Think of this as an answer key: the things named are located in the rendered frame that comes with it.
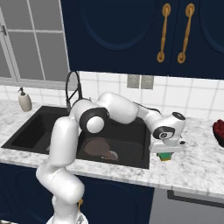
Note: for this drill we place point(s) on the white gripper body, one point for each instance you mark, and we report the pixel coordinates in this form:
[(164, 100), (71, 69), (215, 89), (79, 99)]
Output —
[(163, 148)]

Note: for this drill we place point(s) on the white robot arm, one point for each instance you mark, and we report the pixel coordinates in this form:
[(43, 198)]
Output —
[(62, 151)]

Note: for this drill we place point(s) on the green and yellow sponge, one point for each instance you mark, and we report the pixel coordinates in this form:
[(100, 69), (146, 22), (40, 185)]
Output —
[(165, 157)]

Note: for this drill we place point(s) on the black sink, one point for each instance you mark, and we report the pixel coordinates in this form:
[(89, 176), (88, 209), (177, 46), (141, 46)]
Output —
[(129, 145)]

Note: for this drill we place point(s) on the dark bowl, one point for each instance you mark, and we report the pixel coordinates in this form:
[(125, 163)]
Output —
[(218, 140)]

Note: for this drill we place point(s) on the red fruit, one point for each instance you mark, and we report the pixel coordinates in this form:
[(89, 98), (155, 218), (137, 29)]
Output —
[(219, 127)]

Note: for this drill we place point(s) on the grey dishwasher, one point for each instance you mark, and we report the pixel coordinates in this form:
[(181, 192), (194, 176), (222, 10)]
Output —
[(186, 208)]

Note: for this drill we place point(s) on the navy base cupboard door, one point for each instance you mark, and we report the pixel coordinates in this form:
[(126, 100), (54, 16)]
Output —
[(119, 201), (20, 192)]

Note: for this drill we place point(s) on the black tap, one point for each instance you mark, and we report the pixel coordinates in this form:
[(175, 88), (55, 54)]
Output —
[(72, 76)]

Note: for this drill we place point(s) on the beige soap dispenser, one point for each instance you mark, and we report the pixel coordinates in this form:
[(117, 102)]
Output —
[(25, 102)]

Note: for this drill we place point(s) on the grey framed window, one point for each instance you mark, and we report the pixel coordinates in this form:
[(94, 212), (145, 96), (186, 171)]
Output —
[(32, 43)]

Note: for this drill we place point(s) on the grey window latch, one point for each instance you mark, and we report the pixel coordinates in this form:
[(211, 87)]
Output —
[(3, 30)]

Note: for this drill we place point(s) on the grey wall socket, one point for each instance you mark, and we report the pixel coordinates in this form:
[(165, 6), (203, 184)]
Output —
[(147, 82), (133, 81)]

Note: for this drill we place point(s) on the navy wall cupboard door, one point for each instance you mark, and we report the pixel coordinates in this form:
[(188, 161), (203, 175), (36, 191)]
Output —
[(207, 38), (116, 35)]

